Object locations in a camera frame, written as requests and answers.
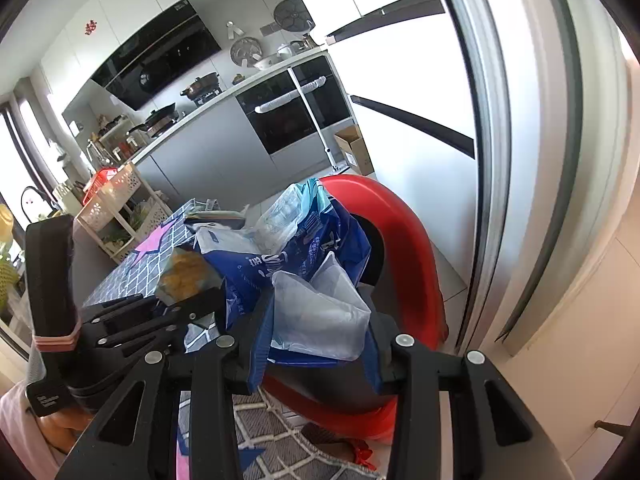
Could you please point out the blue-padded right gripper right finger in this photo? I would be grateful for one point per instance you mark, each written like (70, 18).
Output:
(398, 365)

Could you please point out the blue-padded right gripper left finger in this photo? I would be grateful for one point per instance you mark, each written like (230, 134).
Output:
(234, 363)

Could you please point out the blue plastic bag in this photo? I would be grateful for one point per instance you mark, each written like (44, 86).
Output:
(295, 279)

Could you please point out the black trash bin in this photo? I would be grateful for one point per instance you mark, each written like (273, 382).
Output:
(345, 385)

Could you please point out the person hand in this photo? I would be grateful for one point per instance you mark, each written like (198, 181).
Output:
(62, 428)

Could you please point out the grey checkered tablecloth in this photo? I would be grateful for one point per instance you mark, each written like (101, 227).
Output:
(134, 434)

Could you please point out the red plastic wrapper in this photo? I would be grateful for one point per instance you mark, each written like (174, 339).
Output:
(361, 453)

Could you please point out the beige storage trolley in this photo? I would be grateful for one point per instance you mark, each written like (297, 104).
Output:
(123, 213)

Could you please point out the black faucet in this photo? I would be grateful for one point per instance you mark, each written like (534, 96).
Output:
(35, 205)

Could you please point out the red basket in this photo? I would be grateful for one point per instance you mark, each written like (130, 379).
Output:
(97, 181)

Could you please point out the white mop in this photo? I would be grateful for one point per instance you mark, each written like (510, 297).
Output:
(324, 101)

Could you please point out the cardboard box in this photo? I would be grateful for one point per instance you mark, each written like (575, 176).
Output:
(354, 149)

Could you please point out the black wok on stove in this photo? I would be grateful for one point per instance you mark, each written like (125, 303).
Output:
(158, 121)

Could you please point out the black built-in oven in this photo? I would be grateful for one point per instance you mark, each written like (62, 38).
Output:
(276, 112)

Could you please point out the black pot on stove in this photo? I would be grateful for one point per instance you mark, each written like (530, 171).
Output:
(202, 89)

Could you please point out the black range hood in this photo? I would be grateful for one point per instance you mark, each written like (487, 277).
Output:
(156, 55)

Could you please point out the white refrigerator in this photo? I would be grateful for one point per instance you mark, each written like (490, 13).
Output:
(401, 65)

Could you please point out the black hanging baking pan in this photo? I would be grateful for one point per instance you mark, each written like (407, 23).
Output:
(293, 16)

